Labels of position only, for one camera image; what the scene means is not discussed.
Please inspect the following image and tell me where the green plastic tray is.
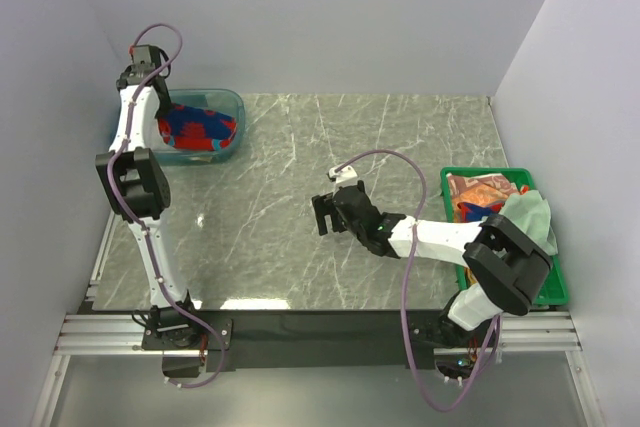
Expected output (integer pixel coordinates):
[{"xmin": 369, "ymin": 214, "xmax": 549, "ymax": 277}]
[{"xmin": 440, "ymin": 166, "xmax": 569, "ymax": 309}]

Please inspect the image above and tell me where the pale green towel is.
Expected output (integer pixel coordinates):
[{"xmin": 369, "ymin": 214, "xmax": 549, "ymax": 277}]
[{"xmin": 499, "ymin": 190, "xmax": 558, "ymax": 256}]

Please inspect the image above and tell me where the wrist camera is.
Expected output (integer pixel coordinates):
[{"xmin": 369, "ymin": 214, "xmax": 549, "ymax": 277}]
[
  {"xmin": 129, "ymin": 44, "xmax": 164, "ymax": 68},
  {"xmin": 327, "ymin": 165, "xmax": 359, "ymax": 189}
]

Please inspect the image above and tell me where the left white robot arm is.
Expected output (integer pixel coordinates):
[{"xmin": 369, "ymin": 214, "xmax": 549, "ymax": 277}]
[{"xmin": 95, "ymin": 45, "xmax": 201, "ymax": 349}]

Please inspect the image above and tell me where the teal transparent plastic bin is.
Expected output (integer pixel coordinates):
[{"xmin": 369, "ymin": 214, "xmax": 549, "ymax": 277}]
[{"xmin": 107, "ymin": 88, "xmax": 246, "ymax": 165}]

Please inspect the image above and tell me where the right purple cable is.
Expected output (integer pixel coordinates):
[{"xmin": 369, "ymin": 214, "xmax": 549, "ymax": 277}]
[{"xmin": 332, "ymin": 149, "xmax": 501, "ymax": 413}]

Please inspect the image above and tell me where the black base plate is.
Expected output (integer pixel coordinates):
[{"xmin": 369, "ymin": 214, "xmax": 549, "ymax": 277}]
[{"xmin": 142, "ymin": 309, "xmax": 489, "ymax": 378}]

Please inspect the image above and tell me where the aluminium rail frame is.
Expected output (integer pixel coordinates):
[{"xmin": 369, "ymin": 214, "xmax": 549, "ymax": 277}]
[{"xmin": 31, "ymin": 311, "xmax": 606, "ymax": 426}]

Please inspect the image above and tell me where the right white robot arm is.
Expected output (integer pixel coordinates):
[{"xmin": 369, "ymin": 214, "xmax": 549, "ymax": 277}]
[{"xmin": 311, "ymin": 181, "xmax": 553, "ymax": 348}]

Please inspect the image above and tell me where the brown patterned towel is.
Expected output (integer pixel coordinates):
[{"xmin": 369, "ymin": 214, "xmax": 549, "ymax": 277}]
[{"xmin": 446, "ymin": 173, "xmax": 520, "ymax": 207}]

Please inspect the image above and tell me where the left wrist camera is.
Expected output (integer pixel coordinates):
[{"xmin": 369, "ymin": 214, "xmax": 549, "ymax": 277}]
[{"xmin": 129, "ymin": 44, "xmax": 164, "ymax": 68}]

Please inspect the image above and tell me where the red and blue cloth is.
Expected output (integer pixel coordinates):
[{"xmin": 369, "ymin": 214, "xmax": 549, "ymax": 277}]
[{"xmin": 157, "ymin": 104, "xmax": 238, "ymax": 151}]

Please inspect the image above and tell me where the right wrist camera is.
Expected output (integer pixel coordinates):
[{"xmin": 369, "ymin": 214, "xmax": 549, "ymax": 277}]
[{"xmin": 327, "ymin": 165, "xmax": 359, "ymax": 189}]

